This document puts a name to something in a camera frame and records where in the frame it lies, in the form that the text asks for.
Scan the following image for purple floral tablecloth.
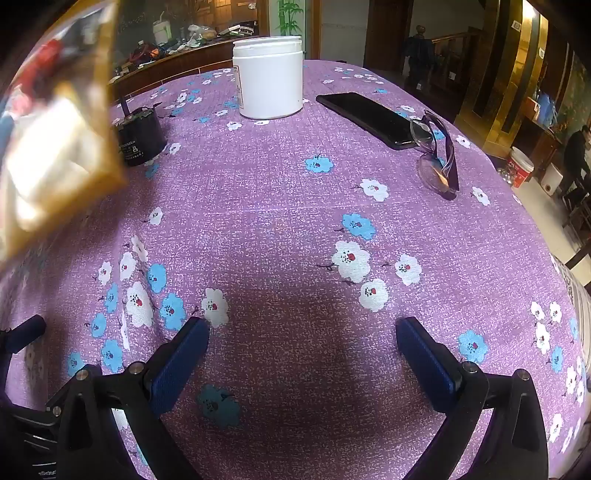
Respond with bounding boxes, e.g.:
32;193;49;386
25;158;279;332
0;60;591;480

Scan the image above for blue bag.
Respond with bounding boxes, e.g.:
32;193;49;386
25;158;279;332
536;90;557;127

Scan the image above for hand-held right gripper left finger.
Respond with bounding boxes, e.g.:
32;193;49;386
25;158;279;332
45;316;211;480

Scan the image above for black cylindrical motor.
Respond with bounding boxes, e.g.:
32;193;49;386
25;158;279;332
113;95;167;167

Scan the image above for wooden cabinet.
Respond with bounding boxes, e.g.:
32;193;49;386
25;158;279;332
108;0;271;97

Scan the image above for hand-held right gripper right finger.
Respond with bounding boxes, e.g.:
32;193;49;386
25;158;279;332
396;316;550;480

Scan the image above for yellow cardboard box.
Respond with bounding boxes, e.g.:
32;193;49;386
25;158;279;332
0;0;131;268

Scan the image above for white plastic jar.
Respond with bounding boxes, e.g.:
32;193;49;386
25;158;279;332
232;36;304;120

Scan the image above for red white bucket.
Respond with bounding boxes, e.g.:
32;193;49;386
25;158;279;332
508;147;535;188

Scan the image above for pile of assorted clutter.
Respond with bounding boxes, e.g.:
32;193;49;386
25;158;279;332
115;23;259;75

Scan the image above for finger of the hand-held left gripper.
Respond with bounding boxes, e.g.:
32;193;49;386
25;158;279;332
0;315;47;356

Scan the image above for black smartphone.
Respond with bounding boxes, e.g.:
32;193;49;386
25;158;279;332
316;92;432;151

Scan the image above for purple frame eyeglasses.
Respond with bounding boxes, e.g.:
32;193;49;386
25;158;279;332
410;110;460;200

